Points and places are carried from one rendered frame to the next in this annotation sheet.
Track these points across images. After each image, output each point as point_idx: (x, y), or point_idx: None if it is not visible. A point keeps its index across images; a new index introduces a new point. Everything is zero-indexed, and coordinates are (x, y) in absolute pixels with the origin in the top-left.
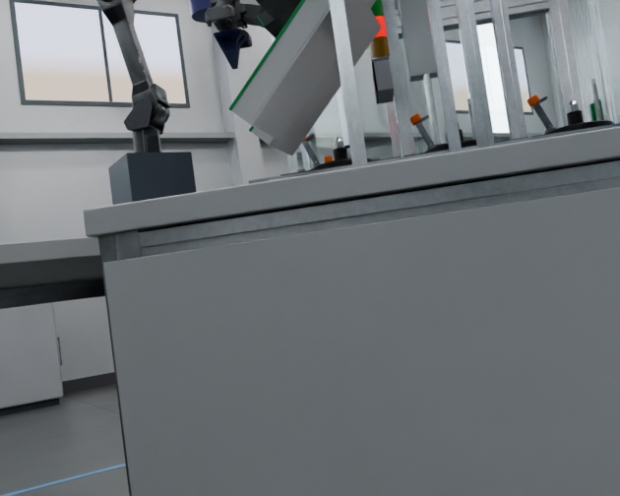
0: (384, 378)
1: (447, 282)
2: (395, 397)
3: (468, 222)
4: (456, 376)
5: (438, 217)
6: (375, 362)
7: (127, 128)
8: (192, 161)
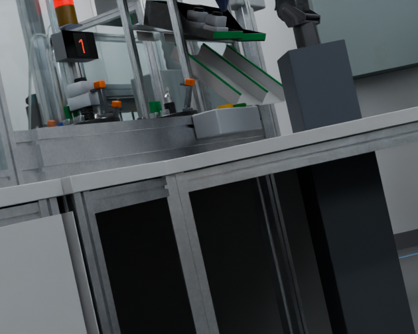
0: (302, 208)
1: (277, 187)
2: (301, 214)
3: None
4: (284, 213)
5: None
6: (302, 203)
7: (319, 22)
8: (278, 68)
